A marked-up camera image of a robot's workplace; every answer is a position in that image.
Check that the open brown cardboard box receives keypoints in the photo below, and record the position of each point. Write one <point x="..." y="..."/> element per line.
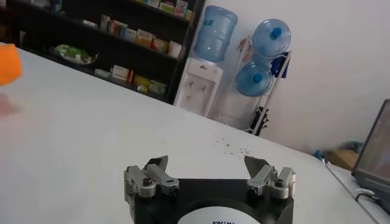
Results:
<point x="341" y="158"/>

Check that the large white table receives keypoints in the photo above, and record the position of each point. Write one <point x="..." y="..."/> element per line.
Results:
<point x="91" y="137"/>

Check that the white metal jug rack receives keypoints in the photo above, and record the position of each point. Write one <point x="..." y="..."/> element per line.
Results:
<point x="274" y="88"/>

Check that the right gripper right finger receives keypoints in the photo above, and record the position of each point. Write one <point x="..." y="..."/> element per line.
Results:
<point x="268" y="181"/>

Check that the orange white medicine box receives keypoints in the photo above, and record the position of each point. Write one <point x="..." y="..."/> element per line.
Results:
<point x="144" y="38"/>

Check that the upright blue water jug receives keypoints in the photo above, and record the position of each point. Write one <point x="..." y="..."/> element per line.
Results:
<point x="215" y="33"/>

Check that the white paper cup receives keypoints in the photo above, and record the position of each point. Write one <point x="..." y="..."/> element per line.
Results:
<point x="175" y="49"/>

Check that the small white side table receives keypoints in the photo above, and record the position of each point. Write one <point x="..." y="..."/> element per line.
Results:
<point x="374" y="210"/>

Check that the pink white tall carton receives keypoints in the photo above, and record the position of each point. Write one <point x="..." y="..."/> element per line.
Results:
<point x="181" y="7"/>

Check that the tilted blue water jug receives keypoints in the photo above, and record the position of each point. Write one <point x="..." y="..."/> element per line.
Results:
<point x="271" y="39"/>
<point x="254" y="79"/>

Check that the orange t-shirt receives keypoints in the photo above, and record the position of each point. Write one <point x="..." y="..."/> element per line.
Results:
<point x="9" y="64"/>

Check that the small scattered crumbs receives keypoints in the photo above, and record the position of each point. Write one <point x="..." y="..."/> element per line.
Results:
<point x="231" y="147"/>

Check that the grey open laptop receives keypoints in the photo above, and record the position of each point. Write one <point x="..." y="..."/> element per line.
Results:
<point x="376" y="158"/>

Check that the black folded tripod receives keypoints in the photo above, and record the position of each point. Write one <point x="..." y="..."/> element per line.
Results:
<point x="260" y="120"/>

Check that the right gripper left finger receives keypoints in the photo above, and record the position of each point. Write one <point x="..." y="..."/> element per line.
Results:
<point x="146" y="182"/>

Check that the bowl with green packet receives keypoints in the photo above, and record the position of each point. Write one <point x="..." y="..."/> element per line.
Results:
<point x="73" y="54"/>

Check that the black shelf unit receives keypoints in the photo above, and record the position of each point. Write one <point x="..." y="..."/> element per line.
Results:
<point x="143" y="64"/>

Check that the red white flat carton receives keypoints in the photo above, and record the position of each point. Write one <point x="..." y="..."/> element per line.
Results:
<point x="121" y="73"/>

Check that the white water dispenser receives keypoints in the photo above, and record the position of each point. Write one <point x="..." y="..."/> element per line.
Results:
<point x="198" y="88"/>

